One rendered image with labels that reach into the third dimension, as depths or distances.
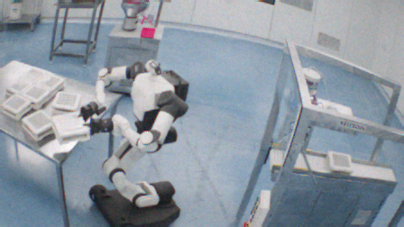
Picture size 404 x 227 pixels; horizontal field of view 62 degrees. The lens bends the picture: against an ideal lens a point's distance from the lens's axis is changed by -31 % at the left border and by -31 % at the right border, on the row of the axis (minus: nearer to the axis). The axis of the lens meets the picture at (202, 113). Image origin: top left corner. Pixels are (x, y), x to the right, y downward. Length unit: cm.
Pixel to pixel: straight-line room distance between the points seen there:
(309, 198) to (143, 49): 265
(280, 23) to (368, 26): 217
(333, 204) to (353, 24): 546
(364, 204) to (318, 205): 52
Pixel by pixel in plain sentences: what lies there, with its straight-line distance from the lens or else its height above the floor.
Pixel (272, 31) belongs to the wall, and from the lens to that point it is 798.
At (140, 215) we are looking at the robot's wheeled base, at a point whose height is 17.
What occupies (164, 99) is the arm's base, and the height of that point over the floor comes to 121.
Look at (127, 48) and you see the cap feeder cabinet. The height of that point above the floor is 62.
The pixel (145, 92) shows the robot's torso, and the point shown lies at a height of 119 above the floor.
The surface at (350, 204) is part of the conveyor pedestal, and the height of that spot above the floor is 50.
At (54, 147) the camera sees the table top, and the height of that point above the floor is 83.
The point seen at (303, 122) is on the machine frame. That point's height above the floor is 153.
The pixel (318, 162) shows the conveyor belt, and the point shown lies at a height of 80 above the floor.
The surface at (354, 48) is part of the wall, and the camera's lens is 856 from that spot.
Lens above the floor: 246
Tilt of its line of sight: 28 degrees down
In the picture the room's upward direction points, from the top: 12 degrees clockwise
